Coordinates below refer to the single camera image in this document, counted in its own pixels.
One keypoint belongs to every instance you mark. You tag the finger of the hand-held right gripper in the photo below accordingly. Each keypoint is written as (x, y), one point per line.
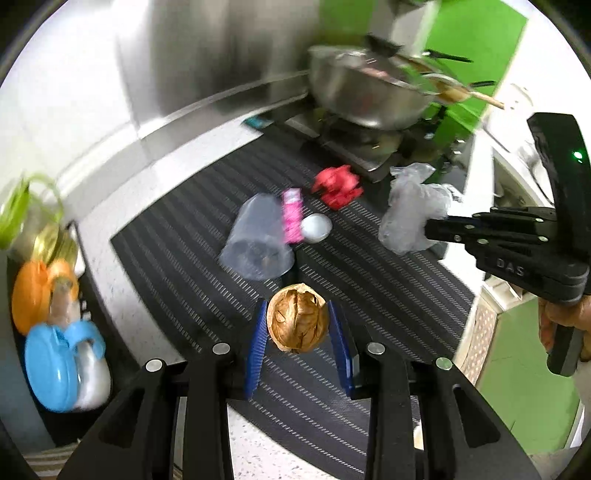
(485, 236)
(461, 222)

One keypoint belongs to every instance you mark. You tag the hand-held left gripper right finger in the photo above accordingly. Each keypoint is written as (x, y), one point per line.
(341, 355)

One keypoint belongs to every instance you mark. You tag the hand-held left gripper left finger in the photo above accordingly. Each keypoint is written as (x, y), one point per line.
(256, 355)

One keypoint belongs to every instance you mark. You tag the brown walnut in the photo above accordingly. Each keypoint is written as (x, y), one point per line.
(298, 318)

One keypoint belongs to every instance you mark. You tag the clear plastic bag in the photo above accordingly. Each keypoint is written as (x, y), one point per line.
(406, 217)

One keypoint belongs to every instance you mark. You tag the clear plastic measuring cup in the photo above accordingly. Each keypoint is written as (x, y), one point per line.
(254, 235)

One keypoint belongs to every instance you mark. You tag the white round cap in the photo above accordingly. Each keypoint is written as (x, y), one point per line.
(316, 228)

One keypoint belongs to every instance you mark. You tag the red paper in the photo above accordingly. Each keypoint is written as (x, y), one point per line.
(337, 187)

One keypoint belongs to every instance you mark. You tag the pink snack packet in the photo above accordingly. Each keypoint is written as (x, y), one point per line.
(292, 217)

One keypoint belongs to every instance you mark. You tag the person's right hand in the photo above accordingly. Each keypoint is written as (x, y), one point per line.
(587, 327)

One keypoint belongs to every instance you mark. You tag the patterned floor mat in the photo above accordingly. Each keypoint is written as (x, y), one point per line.
(480, 332)

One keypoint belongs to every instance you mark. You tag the black striped mat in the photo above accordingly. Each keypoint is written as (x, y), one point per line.
(184, 249)

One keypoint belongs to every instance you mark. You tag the black gas stove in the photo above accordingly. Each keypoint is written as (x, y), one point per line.
(351, 143)

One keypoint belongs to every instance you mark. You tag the steel cooking pot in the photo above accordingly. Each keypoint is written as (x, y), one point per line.
(369, 101)

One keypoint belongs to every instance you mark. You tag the glass pot lid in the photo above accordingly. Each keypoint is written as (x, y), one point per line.
(383, 69)

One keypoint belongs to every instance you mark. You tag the blue lidded pitcher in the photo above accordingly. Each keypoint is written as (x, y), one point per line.
(51, 364)

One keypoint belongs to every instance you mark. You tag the small teal card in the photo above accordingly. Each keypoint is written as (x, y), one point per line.
(255, 123)

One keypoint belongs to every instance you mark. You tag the orange lidded pitcher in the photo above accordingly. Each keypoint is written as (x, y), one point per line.
(30, 295)

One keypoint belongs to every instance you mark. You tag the striped woven cloth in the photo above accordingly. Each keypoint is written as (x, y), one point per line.
(46, 466)

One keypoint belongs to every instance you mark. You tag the green lidded pitcher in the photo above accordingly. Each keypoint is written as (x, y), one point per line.
(37, 230)

